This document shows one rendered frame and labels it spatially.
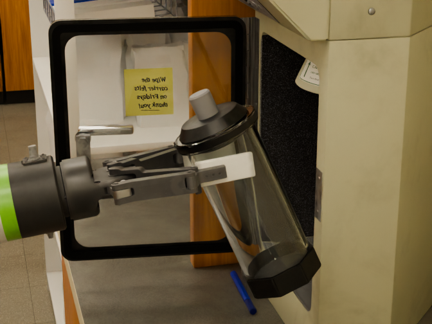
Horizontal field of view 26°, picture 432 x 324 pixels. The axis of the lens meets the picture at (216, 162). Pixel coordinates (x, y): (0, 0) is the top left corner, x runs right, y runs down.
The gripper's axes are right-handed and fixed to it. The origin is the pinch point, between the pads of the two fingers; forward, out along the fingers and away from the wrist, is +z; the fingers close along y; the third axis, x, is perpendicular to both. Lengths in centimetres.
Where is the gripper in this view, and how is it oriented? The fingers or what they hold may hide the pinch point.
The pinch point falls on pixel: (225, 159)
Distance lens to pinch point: 116.6
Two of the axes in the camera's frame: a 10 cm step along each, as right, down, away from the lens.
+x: 1.5, 9.6, 2.5
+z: 9.7, -1.9, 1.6
